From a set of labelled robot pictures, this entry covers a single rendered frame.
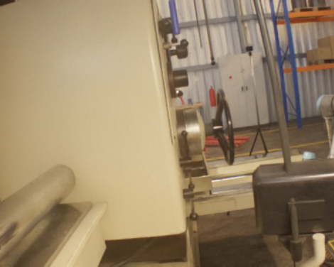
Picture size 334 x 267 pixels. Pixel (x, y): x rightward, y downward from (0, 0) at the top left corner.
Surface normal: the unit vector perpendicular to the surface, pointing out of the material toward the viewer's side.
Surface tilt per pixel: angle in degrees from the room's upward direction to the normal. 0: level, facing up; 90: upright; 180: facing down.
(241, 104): 90
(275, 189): 109
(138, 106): 90
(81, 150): 90
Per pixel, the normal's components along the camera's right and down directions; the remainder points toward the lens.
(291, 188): -0.22, 0.49
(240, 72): -0.04, 0.14
